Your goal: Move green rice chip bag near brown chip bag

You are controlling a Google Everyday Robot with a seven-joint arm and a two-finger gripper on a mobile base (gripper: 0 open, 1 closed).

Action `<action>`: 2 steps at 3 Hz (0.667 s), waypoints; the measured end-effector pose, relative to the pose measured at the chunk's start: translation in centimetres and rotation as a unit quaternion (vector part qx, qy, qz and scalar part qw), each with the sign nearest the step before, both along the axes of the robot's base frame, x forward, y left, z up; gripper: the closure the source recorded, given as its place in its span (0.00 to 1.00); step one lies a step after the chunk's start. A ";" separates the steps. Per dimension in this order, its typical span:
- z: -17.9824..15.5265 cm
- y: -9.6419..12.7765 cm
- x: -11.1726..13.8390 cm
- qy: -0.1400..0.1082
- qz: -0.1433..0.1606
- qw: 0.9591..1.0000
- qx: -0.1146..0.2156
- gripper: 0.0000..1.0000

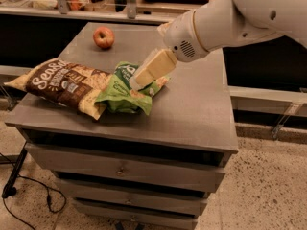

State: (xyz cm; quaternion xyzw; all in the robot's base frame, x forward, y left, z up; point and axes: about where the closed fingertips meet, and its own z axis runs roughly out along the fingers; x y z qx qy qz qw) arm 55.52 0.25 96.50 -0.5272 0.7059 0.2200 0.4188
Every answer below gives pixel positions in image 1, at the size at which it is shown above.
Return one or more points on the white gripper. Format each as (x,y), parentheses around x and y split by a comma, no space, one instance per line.
(181,37)

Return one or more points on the green rice chip bag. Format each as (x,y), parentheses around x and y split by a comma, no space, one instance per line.
(118,97)

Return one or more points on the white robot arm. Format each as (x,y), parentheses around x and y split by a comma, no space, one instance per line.
(221,23)

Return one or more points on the brown sea salt chip bag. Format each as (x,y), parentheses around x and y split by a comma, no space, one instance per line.
(71,84)

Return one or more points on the red apple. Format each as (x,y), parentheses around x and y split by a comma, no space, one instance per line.
(103,37)

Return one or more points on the top grey drawer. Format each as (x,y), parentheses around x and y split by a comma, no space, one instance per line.
(134,168)

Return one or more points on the grey drawer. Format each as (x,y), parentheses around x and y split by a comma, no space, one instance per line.
(134,168)
(132,197)
(135,215)

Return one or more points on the grey drawer cabinet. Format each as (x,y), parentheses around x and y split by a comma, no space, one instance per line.
(191,122)

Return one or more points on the middle grey drawer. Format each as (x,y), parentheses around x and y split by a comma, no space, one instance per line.
(132,197)

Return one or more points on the bottom grey drawer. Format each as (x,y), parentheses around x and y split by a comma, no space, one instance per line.
(135,215)

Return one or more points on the black stand leg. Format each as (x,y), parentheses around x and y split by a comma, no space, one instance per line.
(17,162)

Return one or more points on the metal shelf bracket middle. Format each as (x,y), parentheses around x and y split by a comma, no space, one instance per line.
(131,9)

